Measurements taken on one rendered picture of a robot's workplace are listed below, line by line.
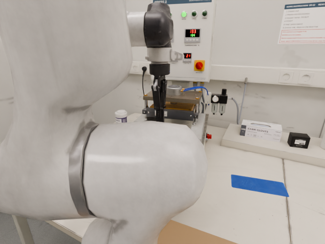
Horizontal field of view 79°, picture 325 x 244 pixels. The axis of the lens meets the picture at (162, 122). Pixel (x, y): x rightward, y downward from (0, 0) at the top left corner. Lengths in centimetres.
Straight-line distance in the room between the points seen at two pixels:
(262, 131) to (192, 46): 67
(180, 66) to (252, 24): 58
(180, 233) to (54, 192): 43
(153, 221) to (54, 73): 17
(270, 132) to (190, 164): 118
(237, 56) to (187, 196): 133
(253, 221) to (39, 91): 79
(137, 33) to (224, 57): 97
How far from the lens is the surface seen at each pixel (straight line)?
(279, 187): 107
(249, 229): 83
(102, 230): 31
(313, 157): 131
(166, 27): 62
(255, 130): 136
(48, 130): 20
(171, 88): 98
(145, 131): 21
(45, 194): 24
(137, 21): 63
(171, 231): 61
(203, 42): 110
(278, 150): 129
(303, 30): 149
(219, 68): 147
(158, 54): 70
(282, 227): 88
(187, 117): 93
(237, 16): 150
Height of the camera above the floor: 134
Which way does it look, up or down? 21 degrees down
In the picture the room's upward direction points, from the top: straight up
